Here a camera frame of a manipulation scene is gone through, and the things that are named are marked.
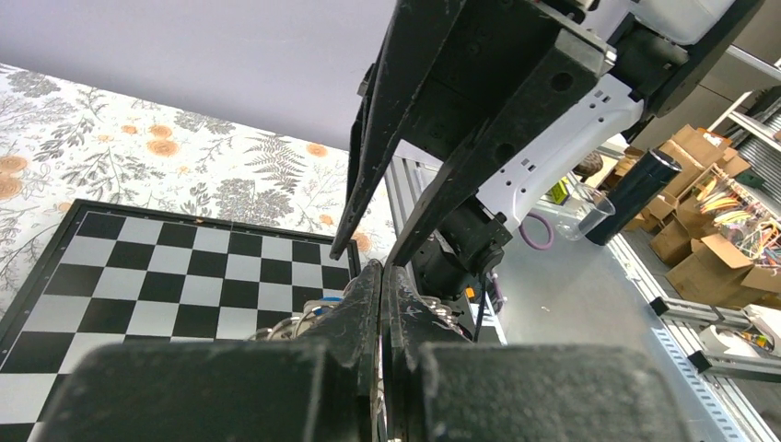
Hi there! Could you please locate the floral patterned table mat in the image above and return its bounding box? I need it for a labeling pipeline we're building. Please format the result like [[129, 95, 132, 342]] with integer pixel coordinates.
[[0, 61, 398, 319]]

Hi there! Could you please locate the cardboard boxes pile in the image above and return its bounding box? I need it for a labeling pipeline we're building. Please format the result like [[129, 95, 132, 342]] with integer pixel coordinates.
[[626, 125, 780, 308]]

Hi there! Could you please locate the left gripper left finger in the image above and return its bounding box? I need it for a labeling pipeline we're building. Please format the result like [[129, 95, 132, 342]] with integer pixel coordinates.
[[38, 261, 383, 441]]

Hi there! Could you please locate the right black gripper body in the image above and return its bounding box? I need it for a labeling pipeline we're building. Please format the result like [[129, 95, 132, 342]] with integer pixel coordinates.
[[398, 1, 611, 160]]

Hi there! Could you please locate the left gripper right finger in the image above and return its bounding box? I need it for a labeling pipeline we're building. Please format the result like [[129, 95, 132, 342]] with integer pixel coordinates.
[[381, 266, 690, 441]]

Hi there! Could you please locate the black cylinder bottle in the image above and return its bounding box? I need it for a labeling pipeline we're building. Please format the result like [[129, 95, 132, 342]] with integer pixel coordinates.
[[585, 148, 682, 246]]

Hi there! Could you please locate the clear plastic cup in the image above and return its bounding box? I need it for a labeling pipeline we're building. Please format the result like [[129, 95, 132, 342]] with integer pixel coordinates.
[[554, 183, 615, 241]]

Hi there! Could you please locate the black white chessboard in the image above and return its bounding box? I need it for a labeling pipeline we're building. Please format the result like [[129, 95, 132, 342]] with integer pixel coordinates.
[[1, 200, 360, 441]]

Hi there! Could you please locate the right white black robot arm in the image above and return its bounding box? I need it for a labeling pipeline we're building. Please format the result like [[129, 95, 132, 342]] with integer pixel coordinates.
[[331, 1, 762, 298]]

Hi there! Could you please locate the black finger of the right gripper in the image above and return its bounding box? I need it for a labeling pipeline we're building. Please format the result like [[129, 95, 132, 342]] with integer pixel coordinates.
[[388, 45, 611, 266], [330, 1, 465, 259]]

